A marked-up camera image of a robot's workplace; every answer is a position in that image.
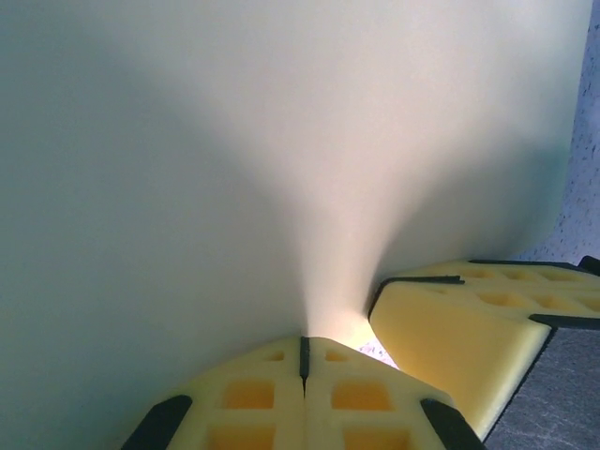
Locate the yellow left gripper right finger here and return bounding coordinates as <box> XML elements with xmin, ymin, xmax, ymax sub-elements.
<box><xmin>303</xmin><ymin>336</ymin><xmax>485</xmax><ymax>450</ymax></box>

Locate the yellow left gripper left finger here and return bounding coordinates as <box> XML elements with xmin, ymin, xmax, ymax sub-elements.
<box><xmin>121</xmin><ymin>336</ymin><xmax>307</xmax><ymax>450</ymax></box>

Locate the yellow cloth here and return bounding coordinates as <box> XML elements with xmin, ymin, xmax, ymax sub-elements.
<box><xmin>0</xmin><ymin>0</ymin><xmax>594</xmax><ymax>450</ymax></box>

